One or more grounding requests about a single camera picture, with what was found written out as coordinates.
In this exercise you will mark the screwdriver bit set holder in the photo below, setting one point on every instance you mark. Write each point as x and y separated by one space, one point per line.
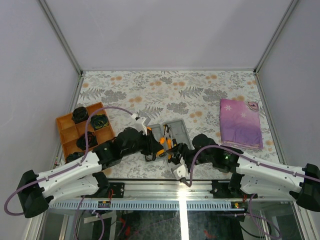
162 153

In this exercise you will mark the black rolled belt front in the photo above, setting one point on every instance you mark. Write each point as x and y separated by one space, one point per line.
74 156

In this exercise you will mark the aluminium front rail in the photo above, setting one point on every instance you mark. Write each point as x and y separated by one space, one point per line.
172 190

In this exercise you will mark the orange black pliers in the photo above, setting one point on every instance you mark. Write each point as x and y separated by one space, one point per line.
168 142

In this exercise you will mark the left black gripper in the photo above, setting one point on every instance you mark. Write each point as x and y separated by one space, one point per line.
153 146

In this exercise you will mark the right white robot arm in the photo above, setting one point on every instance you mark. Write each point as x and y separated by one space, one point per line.
250 175

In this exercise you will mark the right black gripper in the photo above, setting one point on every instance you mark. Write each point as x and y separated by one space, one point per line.
179 148

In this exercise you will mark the black orange rolled belt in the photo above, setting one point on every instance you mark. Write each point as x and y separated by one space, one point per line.
87 142

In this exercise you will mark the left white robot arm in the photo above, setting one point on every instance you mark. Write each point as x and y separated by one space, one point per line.
83 176

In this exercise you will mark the grey plastic tool case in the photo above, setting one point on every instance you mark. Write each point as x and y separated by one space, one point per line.
178 131

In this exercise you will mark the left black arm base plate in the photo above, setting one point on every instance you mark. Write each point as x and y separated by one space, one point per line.
116 190

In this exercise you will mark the yellow black screwdriver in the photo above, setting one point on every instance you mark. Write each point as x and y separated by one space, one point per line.
166 131

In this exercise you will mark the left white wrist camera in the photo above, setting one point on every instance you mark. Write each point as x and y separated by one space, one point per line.
141 123

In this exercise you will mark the small black tape roll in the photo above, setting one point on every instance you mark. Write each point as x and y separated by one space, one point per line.
148 158

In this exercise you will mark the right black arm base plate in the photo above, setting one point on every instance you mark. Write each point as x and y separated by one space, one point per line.
229 189

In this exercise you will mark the orange wooden divided tray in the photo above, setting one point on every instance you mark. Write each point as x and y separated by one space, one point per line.
69 132

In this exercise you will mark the purple folded cloth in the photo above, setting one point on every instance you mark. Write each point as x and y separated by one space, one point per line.
239 123

